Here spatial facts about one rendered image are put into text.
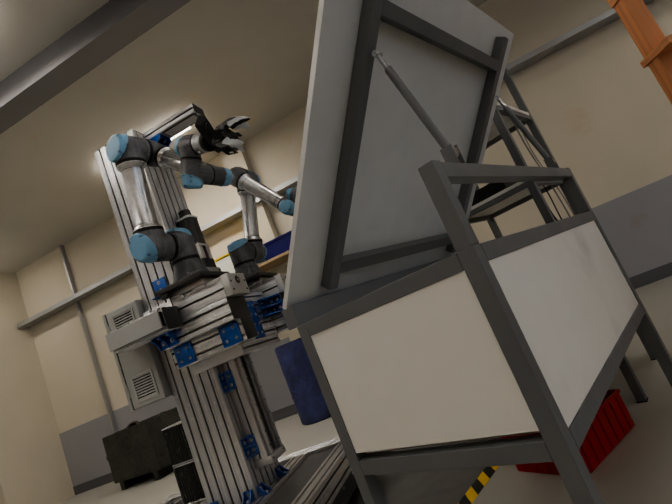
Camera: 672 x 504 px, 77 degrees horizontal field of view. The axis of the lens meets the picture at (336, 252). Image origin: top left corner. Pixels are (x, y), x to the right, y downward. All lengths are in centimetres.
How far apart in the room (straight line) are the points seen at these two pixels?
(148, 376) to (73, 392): 554
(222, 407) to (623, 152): 457
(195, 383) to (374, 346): 116
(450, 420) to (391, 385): 16
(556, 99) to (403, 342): 458
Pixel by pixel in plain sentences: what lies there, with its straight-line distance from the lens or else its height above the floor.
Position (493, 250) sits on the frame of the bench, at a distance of 98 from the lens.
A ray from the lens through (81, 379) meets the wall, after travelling 754.
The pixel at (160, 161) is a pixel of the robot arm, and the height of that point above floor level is 167.
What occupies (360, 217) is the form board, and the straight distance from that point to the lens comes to 142.
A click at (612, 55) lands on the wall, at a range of 567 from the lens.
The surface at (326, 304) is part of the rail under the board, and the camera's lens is 136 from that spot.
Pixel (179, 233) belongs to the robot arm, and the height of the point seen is 136.
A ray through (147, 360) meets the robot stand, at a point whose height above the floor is 95.
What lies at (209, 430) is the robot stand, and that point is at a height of 56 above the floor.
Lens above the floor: 75
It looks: 10 degrees up
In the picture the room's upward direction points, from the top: 22 degrees counter-clockwise
